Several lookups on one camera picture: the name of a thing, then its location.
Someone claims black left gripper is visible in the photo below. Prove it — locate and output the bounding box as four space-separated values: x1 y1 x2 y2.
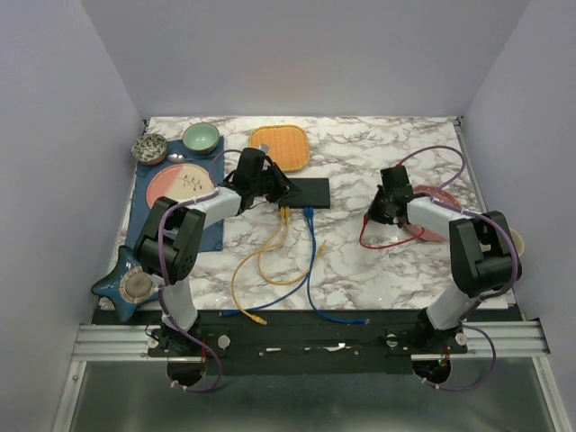
251 162 302 204

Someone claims dark network switch box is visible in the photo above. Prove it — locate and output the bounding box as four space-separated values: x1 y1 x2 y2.
278 177 331 210

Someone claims red ethernet cable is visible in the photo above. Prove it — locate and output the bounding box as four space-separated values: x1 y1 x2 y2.
358 216 427 249

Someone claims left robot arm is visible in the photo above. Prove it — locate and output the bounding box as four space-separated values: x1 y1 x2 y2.
134 148 301 356

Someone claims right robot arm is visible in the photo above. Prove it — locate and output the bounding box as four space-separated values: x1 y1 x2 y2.
366 166 522 353

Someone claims orange woven square tray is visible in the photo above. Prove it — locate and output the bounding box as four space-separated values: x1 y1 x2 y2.
248 124 311 173

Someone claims pink dotted plate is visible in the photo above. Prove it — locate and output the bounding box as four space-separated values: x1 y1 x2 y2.
402 185 462 242

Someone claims green ceramic bowl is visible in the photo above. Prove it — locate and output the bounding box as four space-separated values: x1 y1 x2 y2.
182 122 221 154

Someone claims pink and cream plate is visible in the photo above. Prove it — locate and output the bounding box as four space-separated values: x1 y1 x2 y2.
146 164 215 208

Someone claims metal spoon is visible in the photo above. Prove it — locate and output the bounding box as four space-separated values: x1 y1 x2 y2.
166 154 194 164

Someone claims blue cloth placemat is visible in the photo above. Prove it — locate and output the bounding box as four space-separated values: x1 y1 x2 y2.
123 134 226 254

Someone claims floral ceramic mug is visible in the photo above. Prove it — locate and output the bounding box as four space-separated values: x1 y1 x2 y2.
509 228 526 267

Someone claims patterned dark bowl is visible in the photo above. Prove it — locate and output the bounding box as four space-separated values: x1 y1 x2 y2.
130 134 168 166

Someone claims blue star shaped dish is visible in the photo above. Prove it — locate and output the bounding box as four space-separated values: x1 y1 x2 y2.
90 245 158 323

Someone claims blue ethernet cable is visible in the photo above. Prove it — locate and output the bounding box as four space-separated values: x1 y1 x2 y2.
219 206 315 318
304 205 371 327

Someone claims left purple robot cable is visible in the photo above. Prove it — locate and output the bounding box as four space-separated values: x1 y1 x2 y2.
159 148 239 393

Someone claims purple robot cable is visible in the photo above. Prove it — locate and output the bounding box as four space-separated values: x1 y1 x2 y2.
398 144 523 392
159 148 239 393

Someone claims black mounting base plate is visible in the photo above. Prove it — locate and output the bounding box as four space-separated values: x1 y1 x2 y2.
93 308 523 384

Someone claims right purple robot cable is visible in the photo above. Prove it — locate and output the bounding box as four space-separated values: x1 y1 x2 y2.
398 144 523 392

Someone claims aluminium frame rail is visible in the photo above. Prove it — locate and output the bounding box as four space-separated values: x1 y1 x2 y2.
72 321 550 362

